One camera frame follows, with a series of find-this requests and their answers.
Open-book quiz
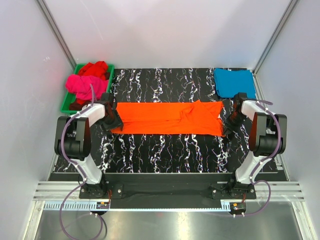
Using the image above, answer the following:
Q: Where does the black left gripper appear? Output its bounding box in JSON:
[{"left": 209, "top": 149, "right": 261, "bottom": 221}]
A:
[{"left": 98, "top": 109, "right": 123, "bottom": 135}]

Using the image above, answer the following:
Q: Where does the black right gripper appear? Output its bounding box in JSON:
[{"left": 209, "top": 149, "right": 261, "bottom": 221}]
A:
[{"left": 222, "top": 111, "right": 247, "bottom": 135}]

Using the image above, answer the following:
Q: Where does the orange t shirt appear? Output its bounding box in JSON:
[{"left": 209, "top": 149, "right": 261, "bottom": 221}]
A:
[{"left": 111, "top": 100, "right": 224, "bottom": 137}]

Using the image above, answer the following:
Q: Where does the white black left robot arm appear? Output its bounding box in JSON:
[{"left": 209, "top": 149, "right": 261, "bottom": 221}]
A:
[{"left": 54, "top": 102, "right": 124, "bottom": 199}]

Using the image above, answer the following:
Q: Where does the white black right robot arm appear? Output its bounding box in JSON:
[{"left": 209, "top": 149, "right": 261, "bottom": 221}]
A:
[{"left": 223, "top": 97, "right": 287, "bottom": 199}]

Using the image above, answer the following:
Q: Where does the folded blue t shirt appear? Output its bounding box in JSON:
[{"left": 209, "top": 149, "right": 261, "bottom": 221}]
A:
[{"left": 213, "top": 68, "right": 256, "bottom": 99}]

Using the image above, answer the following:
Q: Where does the dark maroon t shirt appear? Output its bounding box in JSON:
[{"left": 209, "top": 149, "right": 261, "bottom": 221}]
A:
[{"left": 69, "top": 98, "right": 84, "bottom": 111}]

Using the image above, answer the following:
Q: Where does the pink t shirt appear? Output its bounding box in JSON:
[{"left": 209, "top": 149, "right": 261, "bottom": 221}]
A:
[{"left": 65, "top": 74, "right": 109, "bottom": 101}]

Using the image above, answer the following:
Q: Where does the green plastic bin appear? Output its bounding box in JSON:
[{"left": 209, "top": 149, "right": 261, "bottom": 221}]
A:
[{"left": 60, "top": 61, "right": 115, "bottom": 115}]

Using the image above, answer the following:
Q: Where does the red t shirt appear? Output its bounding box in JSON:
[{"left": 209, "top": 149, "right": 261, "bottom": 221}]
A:
[{"left": 77, "top": 61, "right": 109, "bottom": 81}]

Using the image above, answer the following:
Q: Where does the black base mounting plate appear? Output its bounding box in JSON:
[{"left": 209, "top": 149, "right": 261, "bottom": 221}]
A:
[{"left": 79, "top": 182, "right": 257, "bottom": 211}]

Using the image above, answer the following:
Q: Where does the left connector box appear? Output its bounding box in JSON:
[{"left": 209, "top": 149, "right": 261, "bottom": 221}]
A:
[{"left": 96, "top": 201, "right": 110, "bottom": 209}]

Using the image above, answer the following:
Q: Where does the connector box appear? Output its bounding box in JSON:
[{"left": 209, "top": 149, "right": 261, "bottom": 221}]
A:
[
  {"left": 230, "top": 202, "right": 247, "bottom": 212},
  {"left": 96, "top": 201, "right": 110, "bottom": 209}
]

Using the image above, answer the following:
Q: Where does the right connector box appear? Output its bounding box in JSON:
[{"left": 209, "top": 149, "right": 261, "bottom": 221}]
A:
[{"left": 230, "top": 202, "right": 247, "bottom": 212}]

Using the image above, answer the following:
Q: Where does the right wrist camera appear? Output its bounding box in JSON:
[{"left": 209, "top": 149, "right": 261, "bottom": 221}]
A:
[{"left": 233, "top": 92, "right": 248, "bottom": 109}]

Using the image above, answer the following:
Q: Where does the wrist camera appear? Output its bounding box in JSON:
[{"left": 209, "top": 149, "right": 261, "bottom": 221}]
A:
[
  {"left": 233, "top": 92, "right": 248, "bottom": 109},
  {"left": 100, "top": 92, "right": 118, "bottom": 109}
]

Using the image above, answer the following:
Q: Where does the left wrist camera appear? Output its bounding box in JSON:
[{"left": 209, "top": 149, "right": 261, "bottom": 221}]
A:
[{"left": 100, "top": 92, "right": 118, "bottom": 109}]

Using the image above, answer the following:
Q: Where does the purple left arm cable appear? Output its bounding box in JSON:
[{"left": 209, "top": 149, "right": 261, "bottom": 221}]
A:
[{"left": 58, "top": 83, "right": 109, "bottom": 238}]

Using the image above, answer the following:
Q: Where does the aluminium frame rail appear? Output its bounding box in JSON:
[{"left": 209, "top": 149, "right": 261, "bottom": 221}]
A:
[{"left": 33, "top": 181, "right": 305, "bottom": 202}]

